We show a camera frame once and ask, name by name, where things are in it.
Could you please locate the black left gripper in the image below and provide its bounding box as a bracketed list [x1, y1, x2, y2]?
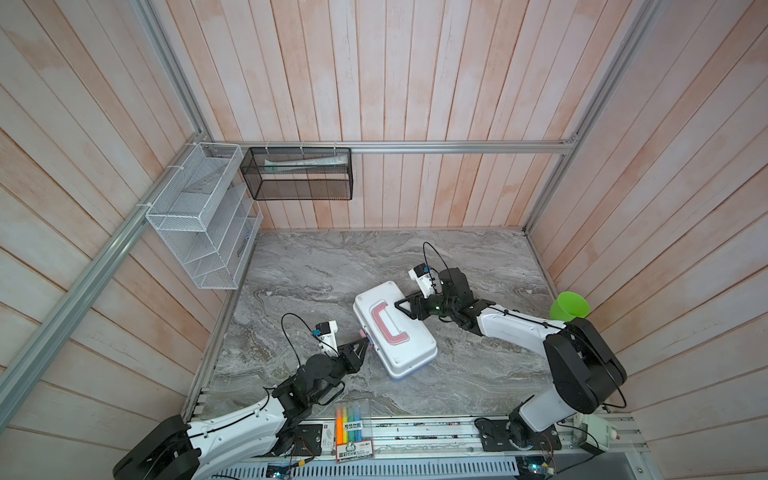
[309, 337, 370, 404]

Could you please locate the left aluminium frame rail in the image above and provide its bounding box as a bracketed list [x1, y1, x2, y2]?
[1, 131, 208, 429]

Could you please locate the white wire mesh shelf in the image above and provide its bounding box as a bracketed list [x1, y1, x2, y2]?
[146, 143, 263, 290]

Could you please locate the horizontal aluminium wall rail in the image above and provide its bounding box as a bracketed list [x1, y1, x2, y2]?
[232, 140, 576, 154]

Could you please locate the blue toolbox base tray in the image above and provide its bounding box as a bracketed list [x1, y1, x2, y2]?
[383, 360, 434, 381]

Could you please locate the black wire mesh basket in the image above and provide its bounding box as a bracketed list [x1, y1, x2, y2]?
[240, 146, 354, 202]

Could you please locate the green plastic goblet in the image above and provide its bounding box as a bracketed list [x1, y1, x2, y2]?
[549, 291, 591, 322]

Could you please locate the white toolbox lid pink handle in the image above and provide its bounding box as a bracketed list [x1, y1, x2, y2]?
[353, 281, 438, 380]

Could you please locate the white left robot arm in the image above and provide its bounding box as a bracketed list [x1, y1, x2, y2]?
[112, 338, 369, 479]

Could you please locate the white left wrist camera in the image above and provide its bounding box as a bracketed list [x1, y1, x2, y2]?
[312, 321, 339, 357]

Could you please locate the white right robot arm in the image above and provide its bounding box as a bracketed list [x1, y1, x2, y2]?
[395, 263, 627, 450]

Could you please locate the right aluminium frame post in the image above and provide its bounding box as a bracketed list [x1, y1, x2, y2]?
[522, 0, 668, 239]

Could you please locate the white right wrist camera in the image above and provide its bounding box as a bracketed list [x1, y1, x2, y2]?
[408, 263, 436, 298]

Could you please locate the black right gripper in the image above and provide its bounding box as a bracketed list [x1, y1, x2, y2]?
[394, 289, 456, 321]

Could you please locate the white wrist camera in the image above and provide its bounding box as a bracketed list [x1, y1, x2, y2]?
[312, 321, 339, 357]
[408, 263, 436, 298]

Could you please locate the white box on rail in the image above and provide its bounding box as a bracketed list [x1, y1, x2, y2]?
[572, 413, 619, 455]

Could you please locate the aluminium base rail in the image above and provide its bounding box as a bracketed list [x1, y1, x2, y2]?
[212, 414, 662, 479]

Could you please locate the highlighter marker pack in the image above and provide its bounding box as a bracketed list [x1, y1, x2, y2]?
[334, 399, 374, 463]

